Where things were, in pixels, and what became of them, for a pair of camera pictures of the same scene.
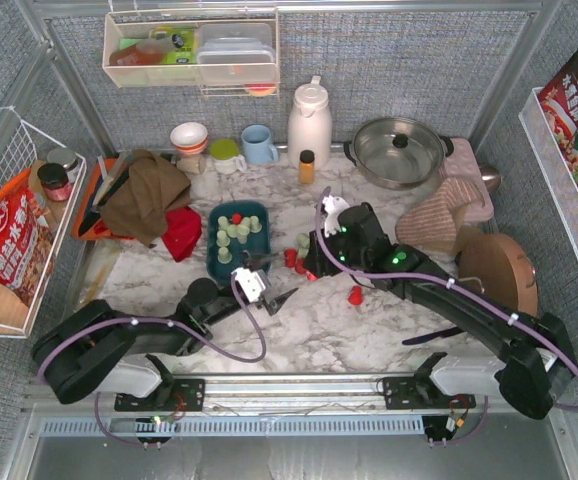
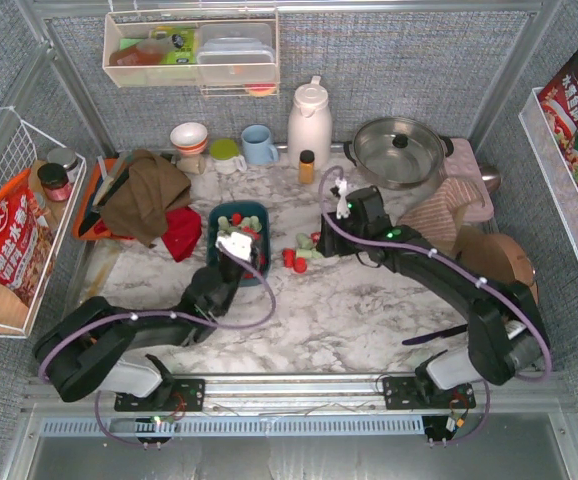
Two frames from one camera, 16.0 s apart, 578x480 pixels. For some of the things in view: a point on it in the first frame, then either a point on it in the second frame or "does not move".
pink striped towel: [433, 223] does not move
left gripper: [267, 298] → [253, 257]
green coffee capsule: [223, 222] does not move
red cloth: [183, 227] does not move
